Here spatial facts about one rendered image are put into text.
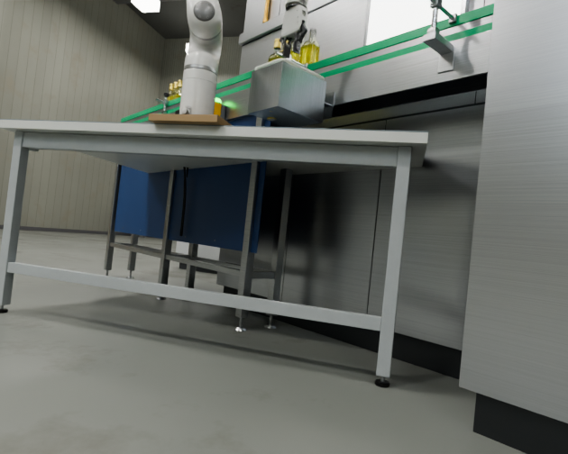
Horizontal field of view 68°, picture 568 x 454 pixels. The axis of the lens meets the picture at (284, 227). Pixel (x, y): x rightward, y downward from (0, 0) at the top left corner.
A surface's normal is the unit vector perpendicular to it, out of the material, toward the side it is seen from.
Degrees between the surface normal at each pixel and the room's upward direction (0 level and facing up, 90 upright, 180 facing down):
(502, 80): 90
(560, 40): 90
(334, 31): 90
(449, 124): 90
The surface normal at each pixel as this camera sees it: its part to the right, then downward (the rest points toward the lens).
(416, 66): -0.73, -0.10
